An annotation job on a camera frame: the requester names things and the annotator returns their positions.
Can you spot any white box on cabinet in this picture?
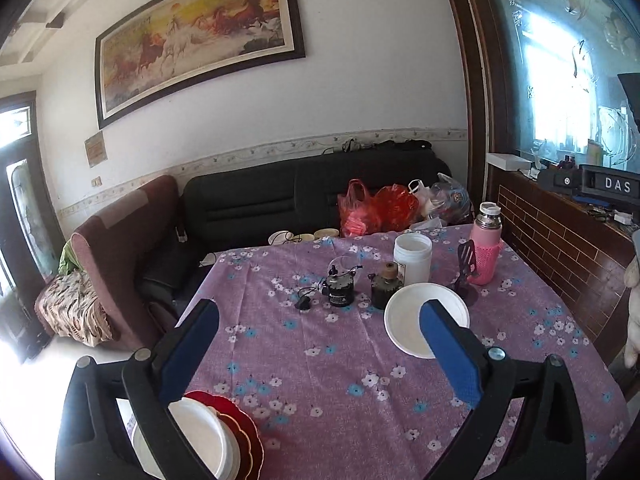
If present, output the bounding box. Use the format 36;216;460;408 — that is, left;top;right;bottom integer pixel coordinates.
486;153;532;172

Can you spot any black round device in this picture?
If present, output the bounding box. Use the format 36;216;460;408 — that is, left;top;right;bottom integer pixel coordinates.
321;263;362;308

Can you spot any patterned blanket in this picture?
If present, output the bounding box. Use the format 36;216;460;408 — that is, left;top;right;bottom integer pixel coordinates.
35;270;114;347

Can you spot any white plastic jar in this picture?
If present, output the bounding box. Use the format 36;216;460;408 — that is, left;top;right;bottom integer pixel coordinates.
394;232;433;286

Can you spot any red scalloped plate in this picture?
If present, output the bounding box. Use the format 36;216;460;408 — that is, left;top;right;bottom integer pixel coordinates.
186;390;265;479

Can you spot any gloved right hand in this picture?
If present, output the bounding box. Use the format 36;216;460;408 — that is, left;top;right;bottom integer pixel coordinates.
624;257;640;368

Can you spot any dark jar with twine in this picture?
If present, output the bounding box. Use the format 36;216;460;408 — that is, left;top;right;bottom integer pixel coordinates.
369;262;404;310

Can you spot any dark wooden door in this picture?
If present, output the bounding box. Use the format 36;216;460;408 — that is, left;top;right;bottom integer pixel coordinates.
1;91;64;362

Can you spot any black small adapter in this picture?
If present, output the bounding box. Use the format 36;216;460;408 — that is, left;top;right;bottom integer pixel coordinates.
295;296;311;311

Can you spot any pink thermos bottle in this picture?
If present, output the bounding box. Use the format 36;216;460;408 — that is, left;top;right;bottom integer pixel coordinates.
470;202;502;285

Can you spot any green cloth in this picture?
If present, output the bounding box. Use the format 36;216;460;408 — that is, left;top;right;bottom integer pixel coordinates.
58;240;79;275

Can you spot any black sofa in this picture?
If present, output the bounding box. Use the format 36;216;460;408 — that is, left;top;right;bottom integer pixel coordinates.
136;140;451;316

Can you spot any small wall certificate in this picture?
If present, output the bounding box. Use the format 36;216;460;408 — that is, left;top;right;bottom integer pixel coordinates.
85;130;107;168

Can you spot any purple phone stand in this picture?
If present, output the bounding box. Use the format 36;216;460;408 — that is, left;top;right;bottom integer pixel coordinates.
452;240;478;307

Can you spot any clear plastic bag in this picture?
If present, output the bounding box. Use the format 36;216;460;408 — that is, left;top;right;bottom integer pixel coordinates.
408;179;444;220

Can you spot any wooden mirror cabinet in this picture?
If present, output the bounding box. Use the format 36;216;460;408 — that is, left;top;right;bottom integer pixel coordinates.
449;0;639;362

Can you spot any horse painting framed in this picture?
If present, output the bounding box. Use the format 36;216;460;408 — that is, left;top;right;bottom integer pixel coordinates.
94;0;306;127

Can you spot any cartoon printed bag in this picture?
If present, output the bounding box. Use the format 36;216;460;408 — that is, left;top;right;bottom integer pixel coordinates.
430;172;473;226

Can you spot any red plastic bag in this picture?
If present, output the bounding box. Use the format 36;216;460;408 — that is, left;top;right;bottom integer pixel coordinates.
337;179;419;237

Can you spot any purple floral tablecloth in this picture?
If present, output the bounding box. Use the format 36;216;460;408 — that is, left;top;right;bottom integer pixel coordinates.
191;233;630;479

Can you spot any maroon armchair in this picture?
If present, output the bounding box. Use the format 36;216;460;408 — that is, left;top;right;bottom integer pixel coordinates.
70;176;179;351

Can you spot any white bowl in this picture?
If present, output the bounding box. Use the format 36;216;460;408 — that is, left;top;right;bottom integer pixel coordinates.
131;394;241;480
384;283;470;360

